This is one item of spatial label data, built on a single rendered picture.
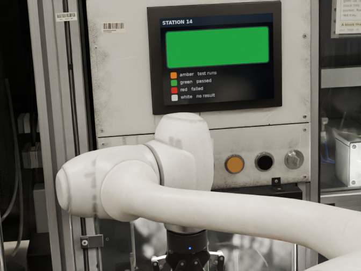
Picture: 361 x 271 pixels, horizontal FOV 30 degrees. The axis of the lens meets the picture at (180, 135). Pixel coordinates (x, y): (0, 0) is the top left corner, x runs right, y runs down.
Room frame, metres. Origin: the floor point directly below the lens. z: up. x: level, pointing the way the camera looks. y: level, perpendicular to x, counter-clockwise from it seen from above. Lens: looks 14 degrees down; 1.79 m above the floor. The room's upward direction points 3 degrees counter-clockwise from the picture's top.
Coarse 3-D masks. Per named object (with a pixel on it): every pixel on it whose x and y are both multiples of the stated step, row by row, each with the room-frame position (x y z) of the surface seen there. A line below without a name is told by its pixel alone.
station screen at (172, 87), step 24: (168, 24) 1.24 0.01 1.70; (192, 24) 1.24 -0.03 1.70; (216, 24) 1.25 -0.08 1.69; (240, 24) 1.25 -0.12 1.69; (264, 24) 1.26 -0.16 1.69; (168, 72) 1.24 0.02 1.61; (192, 72) 1.24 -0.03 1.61; (216, 72) 1.25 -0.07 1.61; (240, 72) 1.25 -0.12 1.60; (264, 72) 1.26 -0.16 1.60; (168, 96) 1.23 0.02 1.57; (192, 96) 1.24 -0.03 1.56; (216, 96) 1.25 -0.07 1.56; (240, 96) 1.25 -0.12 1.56; (264, 96) 1.26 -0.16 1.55
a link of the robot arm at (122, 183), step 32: (96, 160) 1.04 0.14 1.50; (128, 160) 1.03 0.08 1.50; (64, 192) 1.02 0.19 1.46; (96, 192) 1.01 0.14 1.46; (128, 192) 0.98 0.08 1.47; (160, 192) 0.95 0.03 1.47; (192, 192) 0.94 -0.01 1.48; (224, 192) 0.93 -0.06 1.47; (192, 224) 0.92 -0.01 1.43; (224, 224) 0.90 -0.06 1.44; (256, 224) 0.88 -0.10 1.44; (288, 224) 0.86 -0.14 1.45; (320, 224) 0.83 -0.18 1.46; (352, 224) 0.78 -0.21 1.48
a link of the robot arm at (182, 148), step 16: (160, 128) 1.14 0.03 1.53; (176, 128) 1.12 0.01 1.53; (192, 128) 1.13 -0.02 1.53; (144, 144) 1.13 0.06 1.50; (160, 144) 1.12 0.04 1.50; (176, 144) 1.12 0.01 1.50; (192, 144) 1.12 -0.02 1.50; (208, 144) 1.14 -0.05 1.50; (160, 160) 1.09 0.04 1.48; (176, 160) 1.10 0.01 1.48; (192, 160) 1.11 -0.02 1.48; (208, 160) 1.13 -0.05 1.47; (160, 176) 1.08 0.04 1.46; (176, 176) 1.10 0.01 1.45; (192, 176) 1.11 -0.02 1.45; (208, 176) 1.13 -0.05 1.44
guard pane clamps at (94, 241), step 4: (80, 236) 1.25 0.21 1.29; (84, 236) 1.25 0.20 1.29; (88, 236) 1.25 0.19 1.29; (92, 236) 1.25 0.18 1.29; (96, 236) 1.25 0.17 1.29; (100, 236) 1.25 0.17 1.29; (84, 240) 1.24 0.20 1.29; (88, 240) 1.24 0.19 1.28; (92, 240) 1.25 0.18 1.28; (96, 240) 1.25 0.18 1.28; (100, 240) 1.25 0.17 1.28; (84, 244) 1.24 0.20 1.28; (88, 244) 1.24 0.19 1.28; (92, 244) 1.25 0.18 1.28; (96, 244) 1.25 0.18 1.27; (100, 244) 1.25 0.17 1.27
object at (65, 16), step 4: (64, 12) 1.25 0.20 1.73; (68, 12) 1.25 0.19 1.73; (72, 12) 1.25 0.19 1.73; (76, 12) 1.25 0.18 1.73; (56, 16) 1.24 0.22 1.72; (60, 16) 1.25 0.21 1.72; (64, 16) 1.25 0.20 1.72; (68, 16) 1.25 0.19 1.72; (72, 16) 1.25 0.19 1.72; (76, 16) 1.25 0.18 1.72; (56, 20) 1.24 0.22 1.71; (60, 20) 1.25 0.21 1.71; (64, 20) 1.25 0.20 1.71; (68, 20) 1.25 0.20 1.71
